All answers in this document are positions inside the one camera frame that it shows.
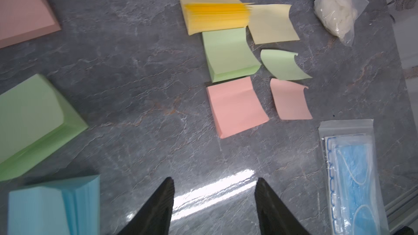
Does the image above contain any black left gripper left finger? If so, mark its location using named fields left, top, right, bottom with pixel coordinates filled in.
left=119, top=177, right=175, bottom=235

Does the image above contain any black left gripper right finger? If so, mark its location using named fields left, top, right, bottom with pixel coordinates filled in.
left=254, top=177, right=310, bottom=235

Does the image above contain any blue memo pad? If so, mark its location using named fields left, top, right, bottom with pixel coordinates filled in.
left=7, top=175, right=100, bottom=235

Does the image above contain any pink memo pad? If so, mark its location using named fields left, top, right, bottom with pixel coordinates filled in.
left=207, top=77, right=269, bottom=139
left=1, top=0, right=61, bottom=48

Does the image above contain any torn pink memo page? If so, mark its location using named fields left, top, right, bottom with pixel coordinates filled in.
left=270, top=78, right=312, bottom=120

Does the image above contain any torn green memo page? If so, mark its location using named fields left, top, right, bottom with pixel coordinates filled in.
left=260, top=49, right=312, bottom=81

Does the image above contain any green memo pad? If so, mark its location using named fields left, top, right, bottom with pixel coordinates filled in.
left=202, top=28, right=261, bottom=83
left=1, top=74, right=88, bottom=181

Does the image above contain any torn yellow memo page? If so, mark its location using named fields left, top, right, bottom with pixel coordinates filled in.
left=248, top=4, right=300, bottom=45

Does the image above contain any yellow memo pad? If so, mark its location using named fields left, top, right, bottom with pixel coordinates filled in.
left=180, top=0, right=250, bottom=35

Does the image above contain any bag of blue face masks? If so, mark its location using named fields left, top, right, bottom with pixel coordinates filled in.
left=319, top=119, right=390, bottom=235

